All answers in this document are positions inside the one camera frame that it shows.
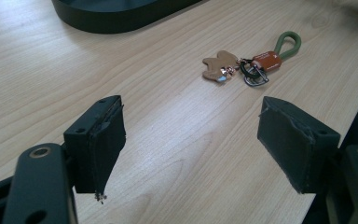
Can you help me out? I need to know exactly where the dark oval tray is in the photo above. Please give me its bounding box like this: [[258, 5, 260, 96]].
[[50, 0, 203, 35]]

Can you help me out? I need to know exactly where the keychain with green loop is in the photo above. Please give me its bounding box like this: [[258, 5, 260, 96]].
[[201, 31, 302, 88]]

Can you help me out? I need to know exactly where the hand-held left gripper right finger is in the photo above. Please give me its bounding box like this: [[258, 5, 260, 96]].
[[256, 95, 341, 195]]

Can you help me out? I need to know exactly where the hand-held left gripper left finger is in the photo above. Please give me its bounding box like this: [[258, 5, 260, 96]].
[[62, 94, 127, 204]]

